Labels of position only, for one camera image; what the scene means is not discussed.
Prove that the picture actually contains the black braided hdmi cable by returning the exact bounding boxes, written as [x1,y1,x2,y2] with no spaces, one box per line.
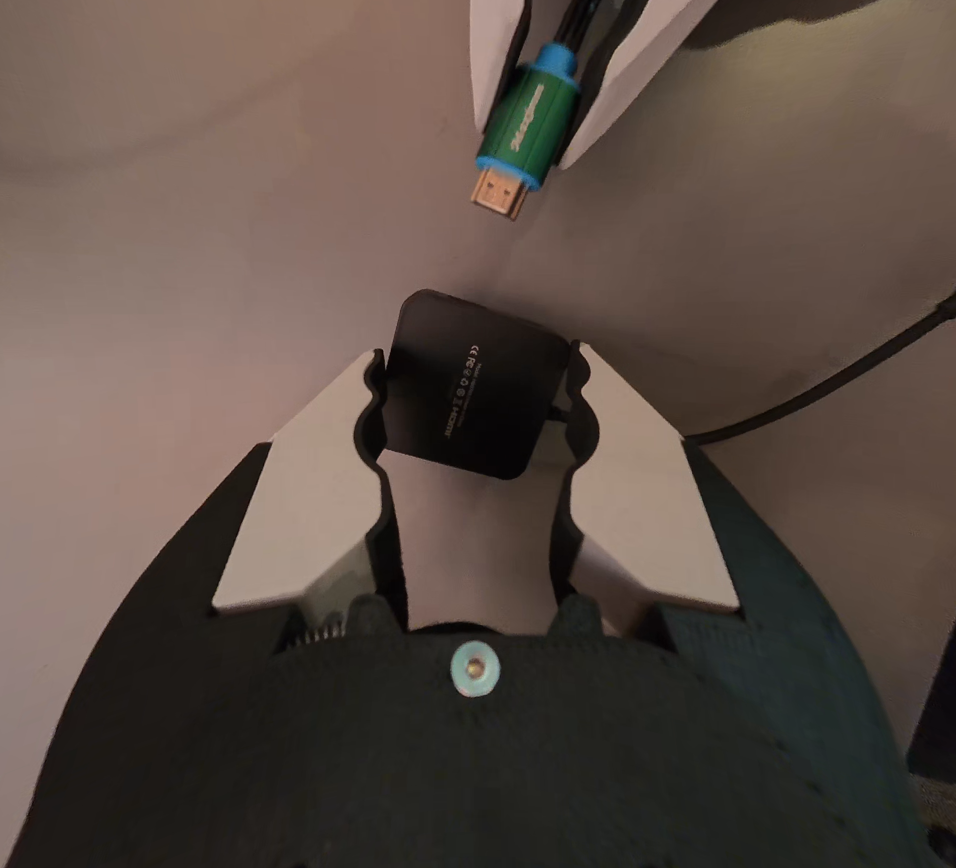
[469,0,658,227]

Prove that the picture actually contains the black hub cable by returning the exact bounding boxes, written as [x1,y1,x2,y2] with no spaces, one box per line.
[549,296,956,447]

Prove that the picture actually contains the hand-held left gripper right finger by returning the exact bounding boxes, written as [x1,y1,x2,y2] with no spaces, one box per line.
[553,340,743,633]

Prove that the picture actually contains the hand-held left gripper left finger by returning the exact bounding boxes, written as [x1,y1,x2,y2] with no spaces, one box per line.
[211,349,410,631]

